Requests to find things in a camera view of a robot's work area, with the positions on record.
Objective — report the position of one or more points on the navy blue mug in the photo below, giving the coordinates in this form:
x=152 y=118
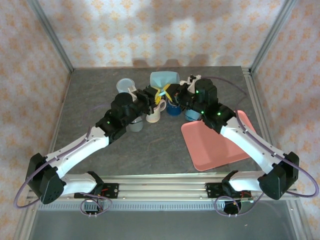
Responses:
x=173 y=110

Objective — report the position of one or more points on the large beige pink mug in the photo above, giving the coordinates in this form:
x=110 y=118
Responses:
x=153 y=116

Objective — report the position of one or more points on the large pale blue mug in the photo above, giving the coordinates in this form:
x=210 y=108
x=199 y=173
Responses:
x=123 y=85

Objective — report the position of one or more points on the grey mug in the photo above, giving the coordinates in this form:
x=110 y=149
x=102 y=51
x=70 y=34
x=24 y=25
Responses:
x=136 y=126

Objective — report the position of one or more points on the pink plastic tray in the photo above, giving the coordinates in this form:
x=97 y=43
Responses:
x=207 y=147

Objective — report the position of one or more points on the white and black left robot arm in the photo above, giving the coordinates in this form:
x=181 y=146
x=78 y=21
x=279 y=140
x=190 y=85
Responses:
x=77 y=152

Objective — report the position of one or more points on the small green circuit board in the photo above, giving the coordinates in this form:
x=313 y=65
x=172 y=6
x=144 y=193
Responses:
x=247 y=199

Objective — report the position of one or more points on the grey metal panel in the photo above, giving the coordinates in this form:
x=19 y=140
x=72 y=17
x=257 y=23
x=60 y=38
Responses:
x=160 y=225

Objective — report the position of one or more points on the aluminium base rail beam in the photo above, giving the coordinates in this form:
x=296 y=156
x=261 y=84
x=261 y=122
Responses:
x=160 y=187

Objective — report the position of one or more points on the aluminium upright post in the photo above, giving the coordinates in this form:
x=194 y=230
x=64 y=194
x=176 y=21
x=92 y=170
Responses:
x=273 y=32
x=51 y=32

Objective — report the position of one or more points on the aluminium frame leg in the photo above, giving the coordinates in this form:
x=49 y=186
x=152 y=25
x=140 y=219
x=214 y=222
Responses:
x=298 y=221
x=25 y=220

